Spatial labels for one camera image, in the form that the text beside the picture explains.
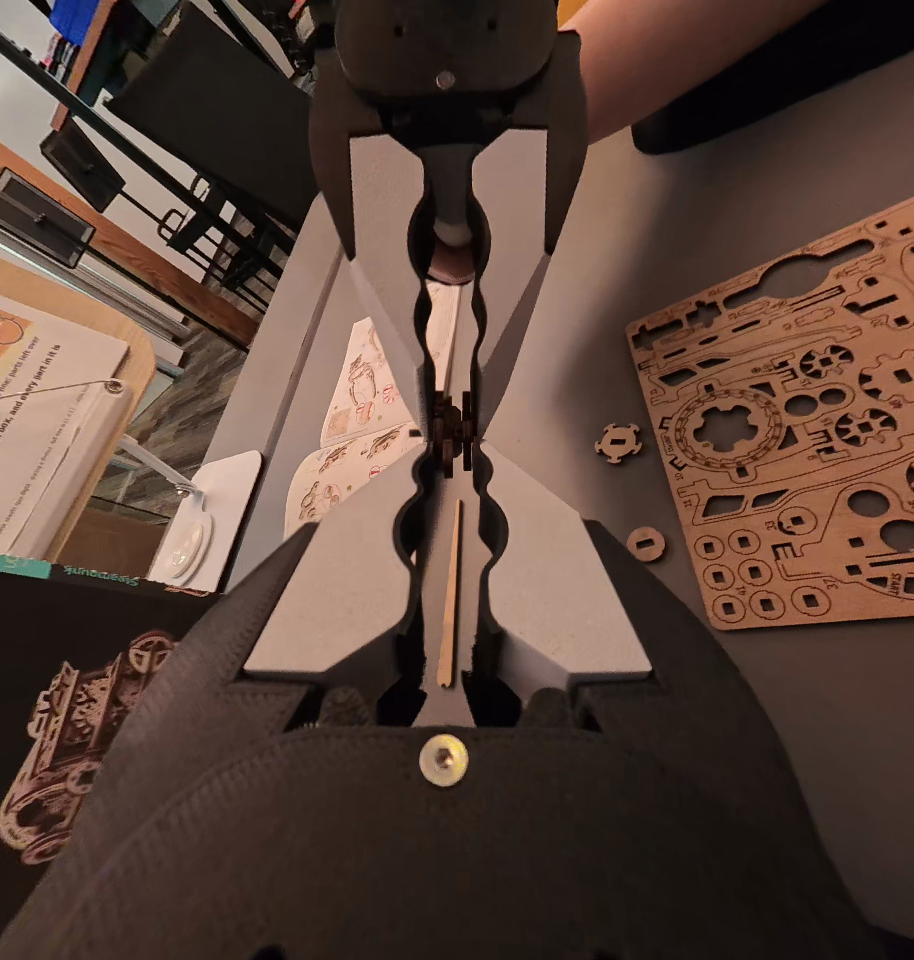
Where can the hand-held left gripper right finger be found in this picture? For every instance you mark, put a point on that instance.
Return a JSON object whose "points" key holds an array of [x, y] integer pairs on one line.
{"points": [[562, 600]]}

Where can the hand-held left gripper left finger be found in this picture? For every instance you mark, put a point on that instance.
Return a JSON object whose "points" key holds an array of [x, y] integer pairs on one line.
{"points": [[337, 600]]}

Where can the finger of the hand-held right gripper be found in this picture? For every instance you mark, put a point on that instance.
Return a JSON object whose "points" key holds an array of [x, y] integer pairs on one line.
{"points": [[382, 225], [520, 225]]}

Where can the wooden gear assembly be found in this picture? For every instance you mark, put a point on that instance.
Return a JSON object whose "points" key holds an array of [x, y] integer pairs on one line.
{"points": [[448, 427]]}

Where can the person's right forearm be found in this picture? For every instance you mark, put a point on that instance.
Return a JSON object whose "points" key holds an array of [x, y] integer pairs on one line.
{"points": [[689, 60]]}

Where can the model instruction booklet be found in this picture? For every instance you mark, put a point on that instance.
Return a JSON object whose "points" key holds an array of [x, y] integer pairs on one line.
{"points": [[352, 390]]}

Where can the black model kit box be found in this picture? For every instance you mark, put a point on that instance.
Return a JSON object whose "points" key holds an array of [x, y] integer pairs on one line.
{"points": [[51, 637]]}

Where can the laser-cut wooden parts sheet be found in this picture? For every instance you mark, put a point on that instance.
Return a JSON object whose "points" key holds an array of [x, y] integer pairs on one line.
{"points": [[824, 480]]}

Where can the round slotted wooden washer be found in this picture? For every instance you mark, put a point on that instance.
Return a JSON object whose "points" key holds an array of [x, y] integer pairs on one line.
{"points": [[637, 553]]}

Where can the thin wooden stick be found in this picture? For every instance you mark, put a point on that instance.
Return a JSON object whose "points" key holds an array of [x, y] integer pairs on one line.
{"points": [[449, 600]]}

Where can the white stand base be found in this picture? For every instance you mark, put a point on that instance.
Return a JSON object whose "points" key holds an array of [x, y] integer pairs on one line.
{"points": [[228, 495]]}

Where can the small notched wooden gear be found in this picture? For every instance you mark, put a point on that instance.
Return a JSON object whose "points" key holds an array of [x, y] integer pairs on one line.
{"points": [[605, 448]]}

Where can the yellow panel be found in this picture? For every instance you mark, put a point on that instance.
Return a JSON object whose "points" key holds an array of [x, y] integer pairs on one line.
{"points": [[571, 11]]}

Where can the black chair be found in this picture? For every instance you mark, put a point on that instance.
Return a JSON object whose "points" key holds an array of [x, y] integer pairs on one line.
{"points": [[216, 97]]}

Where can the wooden ledge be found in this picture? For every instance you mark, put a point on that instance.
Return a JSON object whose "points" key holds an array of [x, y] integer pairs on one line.
{"points": [[164, 285]]}

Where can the black framed box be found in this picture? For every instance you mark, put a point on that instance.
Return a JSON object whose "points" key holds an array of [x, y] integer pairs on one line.
{"points": [[33, 217], [81, 165]]}

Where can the instruction sheet on stand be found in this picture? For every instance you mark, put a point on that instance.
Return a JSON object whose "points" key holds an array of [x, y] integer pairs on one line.
{"points": [[74, 296]]}

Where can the blue bin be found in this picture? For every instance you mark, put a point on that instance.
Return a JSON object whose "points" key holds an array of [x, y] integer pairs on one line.
{"points": [[78, 19]]}

